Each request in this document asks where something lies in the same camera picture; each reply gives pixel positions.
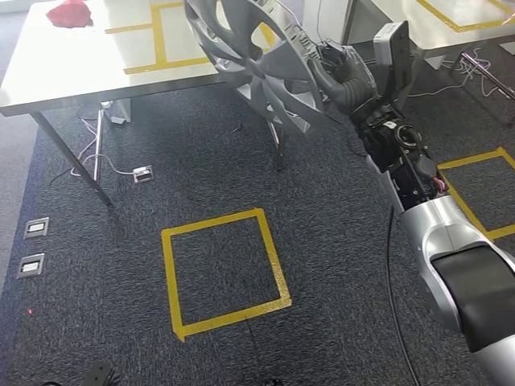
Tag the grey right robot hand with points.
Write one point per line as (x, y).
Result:
(350, 72)

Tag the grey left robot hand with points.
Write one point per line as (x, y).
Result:
(113, 377)

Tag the grey plastic wheel hubcap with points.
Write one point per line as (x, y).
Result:
(289, 69)

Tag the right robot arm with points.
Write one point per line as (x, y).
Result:
(434, 234)

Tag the steel workbench table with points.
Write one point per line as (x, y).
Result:
(402, 26)
(60, 58)

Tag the white cabinet panel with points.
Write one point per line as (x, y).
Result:
(325, 21)

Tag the yellow floor tape square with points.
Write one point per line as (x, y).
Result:
(470, 159)
(170, 277)

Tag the yellow table tape rectangle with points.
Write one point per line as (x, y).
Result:
(158, 37)
(128, 27)
(439, 15)

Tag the silver floor socket white insert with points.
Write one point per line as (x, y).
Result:
(36, 228)
(30, 266)

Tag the open floor socket with plug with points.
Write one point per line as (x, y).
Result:
(143, 174)

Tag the white power adapter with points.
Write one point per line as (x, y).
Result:
(118, 112)

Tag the red cloth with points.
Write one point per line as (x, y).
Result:
(70, 13)

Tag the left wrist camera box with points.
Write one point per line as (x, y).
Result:
(97, 375)

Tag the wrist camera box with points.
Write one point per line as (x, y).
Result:
(392, 53)
(97, 375)

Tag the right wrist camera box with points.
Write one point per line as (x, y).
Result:
(392, 53)

